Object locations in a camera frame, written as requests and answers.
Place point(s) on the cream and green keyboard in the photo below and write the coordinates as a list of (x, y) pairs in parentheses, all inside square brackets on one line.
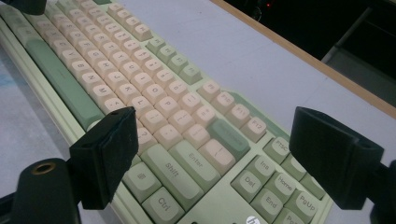
[(155, 93)]

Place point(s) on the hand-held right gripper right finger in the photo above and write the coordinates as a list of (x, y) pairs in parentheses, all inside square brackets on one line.
[(336, 161)]

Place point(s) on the white metal desk frame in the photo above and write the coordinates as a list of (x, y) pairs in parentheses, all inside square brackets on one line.
[(345, 39)]

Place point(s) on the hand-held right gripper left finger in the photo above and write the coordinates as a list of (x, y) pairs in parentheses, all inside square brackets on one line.
[(106, 155)]

